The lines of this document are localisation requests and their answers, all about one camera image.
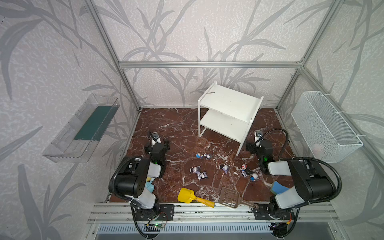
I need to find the dark purple small figure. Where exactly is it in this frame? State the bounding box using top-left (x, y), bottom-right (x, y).
top-left (219, 164), bottom-right (229, 174)

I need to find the black purple Kuromi figure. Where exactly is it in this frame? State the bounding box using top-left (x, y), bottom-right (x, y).
top-left (190, 166), bottom-right (201, 174)

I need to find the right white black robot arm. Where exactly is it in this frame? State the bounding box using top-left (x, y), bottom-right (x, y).
top-left (246, 139), bottom-right (343, 214)

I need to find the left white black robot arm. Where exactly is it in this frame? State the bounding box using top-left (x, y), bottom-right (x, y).
top-left (109, 140), bottom-right (170, 214)

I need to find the white two-tier shelf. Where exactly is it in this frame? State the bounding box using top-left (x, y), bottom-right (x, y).
top-left (198, 82), bottom-right (264, 156)

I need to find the red Doraemon figure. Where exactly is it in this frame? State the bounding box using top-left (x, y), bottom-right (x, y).
top-left (240, 164), bottom-right (253, 178)

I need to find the blue white small figure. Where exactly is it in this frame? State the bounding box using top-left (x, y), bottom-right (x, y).
top-left (250, 173), bottom-right (258, 182)

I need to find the blue yellow sponge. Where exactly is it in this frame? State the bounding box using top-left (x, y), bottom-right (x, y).
top-left (270, 181), bottom-right (289, 195)

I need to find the yellow toy shovel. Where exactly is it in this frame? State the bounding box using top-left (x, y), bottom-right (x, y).
top-left (178, 188), bottom-right (215, 208)

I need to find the blue Doraemon figure pair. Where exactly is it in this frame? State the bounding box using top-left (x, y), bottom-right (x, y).
top-left (196, 153), bottom-right (212, 160)

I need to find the pink item in basket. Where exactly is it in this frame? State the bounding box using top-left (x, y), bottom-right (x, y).
top-left (311, 144), bottom-right (325, 160)

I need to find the brown slotted toy spatula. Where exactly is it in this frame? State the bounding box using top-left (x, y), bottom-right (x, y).
top-left (219, 187), bottom-right (259, 209)

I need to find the small circuit board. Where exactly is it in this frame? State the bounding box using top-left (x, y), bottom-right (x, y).
top-left (145, 223), bottom-right (167, 231)

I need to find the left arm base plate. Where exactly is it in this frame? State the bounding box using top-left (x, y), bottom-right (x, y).
top-left (134, 204), bottom-right (175, 221)

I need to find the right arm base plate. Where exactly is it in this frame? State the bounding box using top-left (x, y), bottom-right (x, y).
top-left (250, 204), bottom-right (296, 222)

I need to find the white wire mesh basket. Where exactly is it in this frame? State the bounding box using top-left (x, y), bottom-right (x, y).
top-left (291, 91), bottom-right (364, 163)

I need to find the clear plastic wall bin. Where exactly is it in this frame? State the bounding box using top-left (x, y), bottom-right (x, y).
top-left (43, 94), bottom-right (120, 163)

